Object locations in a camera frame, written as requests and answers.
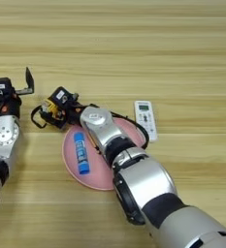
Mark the pink round plate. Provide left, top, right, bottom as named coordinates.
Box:
left=61, top=115, right=147, bottom=192

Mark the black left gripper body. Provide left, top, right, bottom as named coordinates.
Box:
left=0, top=87, right=35, bottom=119

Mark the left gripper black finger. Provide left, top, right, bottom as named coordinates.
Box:
left=24, top=67, right=35, bottom=95

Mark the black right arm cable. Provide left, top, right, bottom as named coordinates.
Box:
left=84, top=103, right=150, bottom=150

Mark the blue glue stick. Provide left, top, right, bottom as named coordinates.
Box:
left=73, top=131, right=91, bottom=175

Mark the gripper small black box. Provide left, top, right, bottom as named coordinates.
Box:
left=0, top=77, right=15, bottom=97
left=48, top=85, right=75, bottom=107

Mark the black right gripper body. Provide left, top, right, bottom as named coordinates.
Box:
left=64, top=92, right=86, bottom=126

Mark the left gripper small black box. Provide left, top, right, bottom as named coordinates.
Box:
left=0, top=77, right=15, bottom=97

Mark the white remote control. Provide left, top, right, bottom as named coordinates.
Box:
left=133, top=100, right=159, bottom=143

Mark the right gripper small black box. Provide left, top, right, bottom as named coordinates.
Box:
left=48, top=85, right=75, bottom=107

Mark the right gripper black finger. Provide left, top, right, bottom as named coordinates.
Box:
left=41, top=97, right=54, bottom=108
left=43, top=114, right=69, bottom=131

